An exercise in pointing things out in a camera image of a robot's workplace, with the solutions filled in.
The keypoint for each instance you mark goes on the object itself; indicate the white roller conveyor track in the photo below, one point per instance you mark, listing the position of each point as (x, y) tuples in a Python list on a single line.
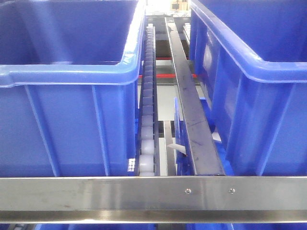
[(146, 137)]

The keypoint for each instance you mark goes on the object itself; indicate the large blue bin right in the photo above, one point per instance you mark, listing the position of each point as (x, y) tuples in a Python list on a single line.
[(251, 57)]

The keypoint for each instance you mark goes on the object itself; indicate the large blue bin left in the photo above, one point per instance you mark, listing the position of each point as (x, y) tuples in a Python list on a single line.
[(68, 86)]

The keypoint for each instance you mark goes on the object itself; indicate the large blue bin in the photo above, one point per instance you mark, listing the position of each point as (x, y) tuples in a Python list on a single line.
[(251, 57), (68, 86)]

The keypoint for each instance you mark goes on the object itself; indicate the steel front shelf rail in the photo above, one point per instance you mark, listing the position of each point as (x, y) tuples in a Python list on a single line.
[(172, 199)]

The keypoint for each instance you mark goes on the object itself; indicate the steel divider bar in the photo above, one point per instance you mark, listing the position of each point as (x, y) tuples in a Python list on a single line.
[(201, 148)]

